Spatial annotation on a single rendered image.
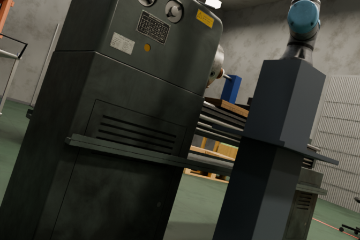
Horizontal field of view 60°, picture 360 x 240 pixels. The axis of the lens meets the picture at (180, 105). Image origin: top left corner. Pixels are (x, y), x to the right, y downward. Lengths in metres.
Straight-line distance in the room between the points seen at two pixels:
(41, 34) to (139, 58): 10.03
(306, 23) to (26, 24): 10.31
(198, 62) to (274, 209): 0.71
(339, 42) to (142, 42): 9.64
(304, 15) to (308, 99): 0.35
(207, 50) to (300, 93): 0.46
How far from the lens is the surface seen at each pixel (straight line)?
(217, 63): 1.70
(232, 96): 1.99
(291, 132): 1.37
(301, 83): 1.39
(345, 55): 10.39
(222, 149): 9.74
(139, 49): 1.27
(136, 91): 1.27
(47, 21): 11.33
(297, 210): 2.55
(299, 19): 1.37
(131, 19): 1.26
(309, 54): 1.49
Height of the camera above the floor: 0.68
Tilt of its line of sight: 4 degrees up
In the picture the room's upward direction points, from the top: 17 degrees clockwise
